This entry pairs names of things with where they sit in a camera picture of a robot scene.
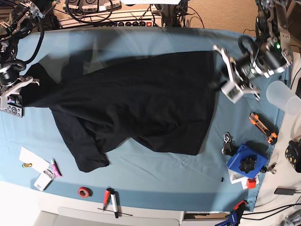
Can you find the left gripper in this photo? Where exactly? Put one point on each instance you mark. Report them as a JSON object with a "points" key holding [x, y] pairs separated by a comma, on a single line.
{"points": [[238, 84]]}

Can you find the white paper under box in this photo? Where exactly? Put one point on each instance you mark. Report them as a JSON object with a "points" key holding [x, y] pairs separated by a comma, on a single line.
{"points": [[238, 178]]}

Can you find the red cube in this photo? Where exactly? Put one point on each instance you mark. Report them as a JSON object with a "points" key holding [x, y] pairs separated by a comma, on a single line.
{"points": [[251, 183]]}

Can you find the light blue table cloth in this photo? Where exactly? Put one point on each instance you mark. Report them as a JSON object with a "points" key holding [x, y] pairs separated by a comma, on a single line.
{"points": [[142, 178]]}

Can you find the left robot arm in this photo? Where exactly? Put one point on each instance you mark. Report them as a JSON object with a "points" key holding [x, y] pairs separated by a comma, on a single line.
{"points": [[265, 56]]}

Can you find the brass cylinder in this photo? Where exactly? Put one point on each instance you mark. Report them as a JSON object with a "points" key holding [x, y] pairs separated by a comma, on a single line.
{"points": [[26, 165]]}

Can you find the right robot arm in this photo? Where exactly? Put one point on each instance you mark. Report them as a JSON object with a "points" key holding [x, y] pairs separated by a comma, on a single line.
{"points": [[27, 15]]}

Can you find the blue box with knob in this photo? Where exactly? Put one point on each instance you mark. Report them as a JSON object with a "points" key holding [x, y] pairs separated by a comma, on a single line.
{"points": [[247, 161]]}

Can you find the white paper sheet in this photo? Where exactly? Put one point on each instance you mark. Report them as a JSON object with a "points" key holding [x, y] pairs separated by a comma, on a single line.
{"points": [[38, 163]]}

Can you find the white black marker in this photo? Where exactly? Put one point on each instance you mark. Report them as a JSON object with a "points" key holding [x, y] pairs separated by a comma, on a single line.
{"points": [[114, 203]]}

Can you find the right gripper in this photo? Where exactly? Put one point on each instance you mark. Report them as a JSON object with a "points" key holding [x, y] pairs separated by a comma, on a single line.
{"points": [[11, 83]]}

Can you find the orange black utility knife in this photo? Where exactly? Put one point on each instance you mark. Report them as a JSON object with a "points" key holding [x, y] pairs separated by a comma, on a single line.
{"points": [[268, 133]]}

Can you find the black zip tie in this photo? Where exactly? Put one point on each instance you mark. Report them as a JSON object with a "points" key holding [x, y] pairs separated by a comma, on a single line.
{"points": [[120, 213]]}

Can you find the red handled screwdriver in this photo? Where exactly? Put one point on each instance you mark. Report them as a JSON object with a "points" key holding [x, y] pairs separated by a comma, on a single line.
{"points": [[106, 198]]}

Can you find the white card packet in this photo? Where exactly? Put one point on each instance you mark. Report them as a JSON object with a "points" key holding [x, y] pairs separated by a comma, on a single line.
{"points": [[44, 179]]}

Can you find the black power strip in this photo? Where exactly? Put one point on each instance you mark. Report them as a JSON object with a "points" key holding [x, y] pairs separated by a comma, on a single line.
{"points": [[142, 23]]}

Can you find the black power adapter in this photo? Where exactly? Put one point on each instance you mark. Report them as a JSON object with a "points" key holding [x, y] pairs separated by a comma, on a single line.
{"points": [[284, 191]]}

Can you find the black graphic t-shirt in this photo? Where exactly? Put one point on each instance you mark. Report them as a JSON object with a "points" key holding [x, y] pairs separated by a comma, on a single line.
{"points": [[164, 102]]}

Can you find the translucent plastic cup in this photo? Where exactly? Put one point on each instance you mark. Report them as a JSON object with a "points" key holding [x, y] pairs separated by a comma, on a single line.
{"points": [[282, 97]]}

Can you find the red tape roll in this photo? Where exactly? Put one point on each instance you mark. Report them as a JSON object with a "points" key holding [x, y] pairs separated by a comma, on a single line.
{"points": [[84, 192]]}

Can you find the blue orange clamp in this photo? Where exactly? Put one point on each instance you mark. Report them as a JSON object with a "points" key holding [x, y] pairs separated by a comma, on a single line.
{"points": [[235, 216]]}

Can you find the black remote control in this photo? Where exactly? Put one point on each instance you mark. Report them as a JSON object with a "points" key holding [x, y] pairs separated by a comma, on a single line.
{"points": [[14, 110]]}

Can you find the metal carabiner keys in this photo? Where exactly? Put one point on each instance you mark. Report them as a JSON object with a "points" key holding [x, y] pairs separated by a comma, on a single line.
{"points": [[226, 149]]}

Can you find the pink tube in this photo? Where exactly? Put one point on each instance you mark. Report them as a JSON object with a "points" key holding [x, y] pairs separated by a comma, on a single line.
{"points": [[55, 168]]}

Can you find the black yellow dotted mug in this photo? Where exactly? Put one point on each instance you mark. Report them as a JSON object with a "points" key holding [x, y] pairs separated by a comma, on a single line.
{"points": [[293, 155]]}

